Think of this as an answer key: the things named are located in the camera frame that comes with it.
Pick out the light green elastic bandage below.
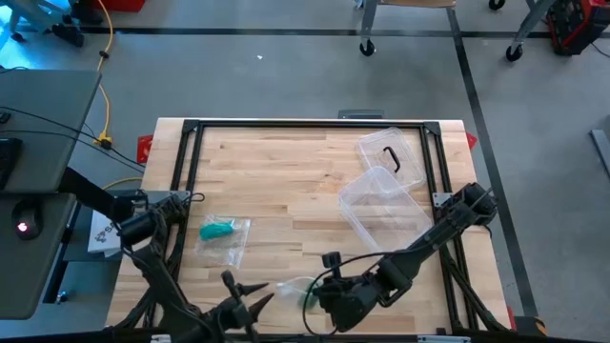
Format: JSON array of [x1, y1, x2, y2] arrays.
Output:
[[297, 281, 321, 312]]

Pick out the grey chair base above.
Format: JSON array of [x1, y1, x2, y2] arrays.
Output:
[[7, 0, 72, 43]]

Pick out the teal elastic bandage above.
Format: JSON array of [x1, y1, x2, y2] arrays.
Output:
[[198, 221, 236, 242]]

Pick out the clear plastic lidded container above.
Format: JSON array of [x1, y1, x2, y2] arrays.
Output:
[[337, 165, 434, 254]]

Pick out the clear lid with black handle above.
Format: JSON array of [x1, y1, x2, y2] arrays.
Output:
[[355, 127, 427, 192]]

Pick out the grey table leg with caster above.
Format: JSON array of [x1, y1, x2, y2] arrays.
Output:
[[504, 0, 558, 62]]

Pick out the black diagonal beam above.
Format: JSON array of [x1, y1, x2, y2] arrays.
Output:
[[57, 166, 135, 225]]

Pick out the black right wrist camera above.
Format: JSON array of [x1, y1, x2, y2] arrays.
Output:
[[321, 251, 342, 280]]

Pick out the thin black desk cable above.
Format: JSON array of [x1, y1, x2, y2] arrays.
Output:
[[0, 107, 144, 169]]

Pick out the black and orange box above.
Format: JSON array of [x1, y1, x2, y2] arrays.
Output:
[[507, 307, 548, 337]]

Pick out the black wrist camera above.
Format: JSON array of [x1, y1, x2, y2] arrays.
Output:
[[321, 251, 342, 280], [220, 270, 243, 301]]

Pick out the black keyboard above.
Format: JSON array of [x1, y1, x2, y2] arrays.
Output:
[[0, 137, 24, 192]]

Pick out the short yellow cable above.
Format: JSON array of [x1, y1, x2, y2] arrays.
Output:
[[102, 176, 144, 191]]

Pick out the grey metal bar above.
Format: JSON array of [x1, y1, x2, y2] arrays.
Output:
[[590, 128, 610, 178]]

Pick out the white printed paper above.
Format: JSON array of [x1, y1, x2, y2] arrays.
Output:
[[87, 209, 124, 258]]

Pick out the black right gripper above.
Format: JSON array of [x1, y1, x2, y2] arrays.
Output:
[[311, 273, 385, 334]]

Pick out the grey desk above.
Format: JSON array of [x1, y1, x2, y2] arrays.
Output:
[[0, 70, 102, 321]]

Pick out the person's foot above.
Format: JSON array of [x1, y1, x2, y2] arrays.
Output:
[[71, 0, 104, 26], [51, 23, 87, 48]]

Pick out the red and black toolbox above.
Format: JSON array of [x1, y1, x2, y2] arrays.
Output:
[[545, 0, 610, 56]]

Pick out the clear plastic bag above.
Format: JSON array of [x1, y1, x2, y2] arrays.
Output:
[[274, 275, 326, 313], [193, 213, 253, 270]]

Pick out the black right camera cable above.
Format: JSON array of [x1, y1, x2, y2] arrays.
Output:
[[301, 251, 420, 337]]

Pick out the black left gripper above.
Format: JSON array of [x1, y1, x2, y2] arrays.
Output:
[[202, 281, 276, 343]]

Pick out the dark grey block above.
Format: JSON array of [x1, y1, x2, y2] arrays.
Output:
[[337, 109, 385, 120]]

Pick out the grey cart leg with caster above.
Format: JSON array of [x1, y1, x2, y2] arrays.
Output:
[[358, 0, 382, 57]]

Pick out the red crate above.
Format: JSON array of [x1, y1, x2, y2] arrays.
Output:
[[75, 0, 147, 13]]

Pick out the black computer mouse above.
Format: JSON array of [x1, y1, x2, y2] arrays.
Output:
[[11, 198, 45, 242]]

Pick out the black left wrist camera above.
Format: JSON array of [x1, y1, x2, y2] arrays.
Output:
[[220, 270, 243, 301]]

